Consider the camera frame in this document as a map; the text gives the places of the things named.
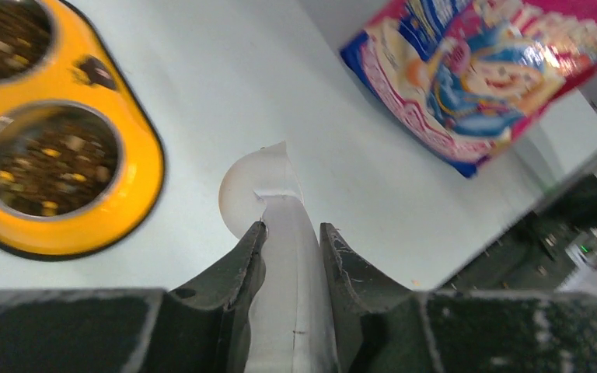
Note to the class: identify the brown kibble in bowl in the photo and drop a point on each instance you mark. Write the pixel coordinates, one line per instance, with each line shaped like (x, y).
(60, 166)

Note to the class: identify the yellow double pet bowl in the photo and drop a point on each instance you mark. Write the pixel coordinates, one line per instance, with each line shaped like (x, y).
(52, 61)

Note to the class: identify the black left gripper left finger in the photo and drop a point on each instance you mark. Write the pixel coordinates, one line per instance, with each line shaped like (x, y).
(201, 326)

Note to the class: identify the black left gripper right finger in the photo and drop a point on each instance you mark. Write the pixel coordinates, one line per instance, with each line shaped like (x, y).
(381, 326)

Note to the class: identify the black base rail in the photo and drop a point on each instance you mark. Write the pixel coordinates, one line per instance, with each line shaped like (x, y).
(547, 249)

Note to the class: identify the pink blue pet food bag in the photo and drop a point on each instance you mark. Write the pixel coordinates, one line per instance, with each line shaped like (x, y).
(468, 78)

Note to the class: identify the clear plastic scoop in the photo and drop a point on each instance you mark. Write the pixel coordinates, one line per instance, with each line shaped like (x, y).
(291, 319)

